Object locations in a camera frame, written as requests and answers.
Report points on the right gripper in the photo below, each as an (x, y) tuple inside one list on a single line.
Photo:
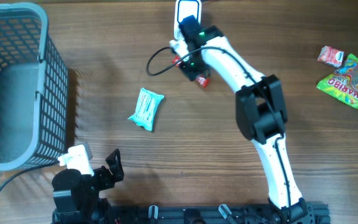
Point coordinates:
[(189, 72)]

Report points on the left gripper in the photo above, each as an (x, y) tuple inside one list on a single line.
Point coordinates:
[(108, 182)]

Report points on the red stick packet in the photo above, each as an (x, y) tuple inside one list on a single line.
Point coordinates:
[(201, 78)]

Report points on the teal tissue packet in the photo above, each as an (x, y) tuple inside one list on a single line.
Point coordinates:
[(146, 109)]

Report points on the small red white box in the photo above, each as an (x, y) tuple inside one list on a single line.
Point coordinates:
[(331, 56)]

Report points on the Haribo gummy candy bag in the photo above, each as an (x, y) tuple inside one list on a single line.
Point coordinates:
[(342, 84)]

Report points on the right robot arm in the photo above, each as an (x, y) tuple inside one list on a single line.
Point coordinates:
[(261, 114)]

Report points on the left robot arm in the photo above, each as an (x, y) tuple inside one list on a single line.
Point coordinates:
[(76, 195)]

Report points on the white barcode scanner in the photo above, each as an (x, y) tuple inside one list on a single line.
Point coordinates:
[(183, 9)]

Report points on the grey plastic shopping basket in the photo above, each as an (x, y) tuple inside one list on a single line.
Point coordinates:
[(34, 86)]

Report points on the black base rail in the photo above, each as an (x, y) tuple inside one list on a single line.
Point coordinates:
[(248, 214)]

